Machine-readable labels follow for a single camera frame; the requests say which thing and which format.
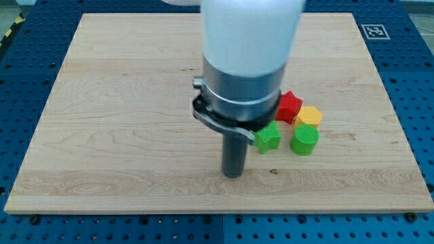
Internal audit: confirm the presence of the light wooden board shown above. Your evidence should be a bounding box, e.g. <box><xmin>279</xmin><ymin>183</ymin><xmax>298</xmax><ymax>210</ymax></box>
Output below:
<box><xmin>5</xmin><ymin>13</ymin><xmax>433</xmax><ymax>215</ymax></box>

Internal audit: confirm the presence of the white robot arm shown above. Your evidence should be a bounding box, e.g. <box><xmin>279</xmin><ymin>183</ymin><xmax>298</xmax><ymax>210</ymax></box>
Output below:
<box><xmin>164</xmin><ymin>0</ymin><xmax>305</xmax><ymax>178</ymax></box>

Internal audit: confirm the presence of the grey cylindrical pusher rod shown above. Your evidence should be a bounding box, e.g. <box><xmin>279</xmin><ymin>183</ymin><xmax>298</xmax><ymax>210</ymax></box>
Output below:
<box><xmin>222</xmin><ymin>135</ymin><xmax>248</xmax><ymax>178</ymax></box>

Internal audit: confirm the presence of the white fiducial marker tag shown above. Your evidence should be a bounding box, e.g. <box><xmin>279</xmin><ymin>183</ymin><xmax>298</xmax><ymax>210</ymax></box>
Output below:
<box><xmin>361</xmin><ymin>24</ymin><xmax>390</xmax><ymax>40</ymax></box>

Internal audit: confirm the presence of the red star block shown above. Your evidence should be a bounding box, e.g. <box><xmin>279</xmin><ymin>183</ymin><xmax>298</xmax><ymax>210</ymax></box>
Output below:
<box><xmin>275</xmin><ymin>91</ymin><xmax>303</xmax><ymax>124</ymax></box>

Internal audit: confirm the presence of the green star block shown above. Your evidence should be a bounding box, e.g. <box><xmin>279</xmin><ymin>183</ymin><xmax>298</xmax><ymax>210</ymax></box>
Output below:
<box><xmin>253</xmin><ymin>121</ymin><xmax>281</xmax><ymax>154</ymax></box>

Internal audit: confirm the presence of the yellow hexagon block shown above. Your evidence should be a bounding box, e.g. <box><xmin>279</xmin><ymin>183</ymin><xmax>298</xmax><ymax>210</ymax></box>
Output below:
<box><xmin>294</xmin><ymin>106</ymin><xmax>323</xmax><ymax>129</ymax></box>

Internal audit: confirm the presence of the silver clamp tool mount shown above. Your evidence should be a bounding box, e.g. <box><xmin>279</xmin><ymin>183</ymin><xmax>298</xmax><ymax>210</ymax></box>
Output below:
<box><xmin>192</xmin><ymin>58</ymin><xmax>285</xmax><ymax>142</ymax></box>

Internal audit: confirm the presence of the green cylinder block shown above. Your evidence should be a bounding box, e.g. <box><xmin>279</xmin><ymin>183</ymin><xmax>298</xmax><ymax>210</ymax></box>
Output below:
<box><xmin>290</xmin><ymin>124</ymin><xmax>319</xmax><ymax>156</ymax></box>

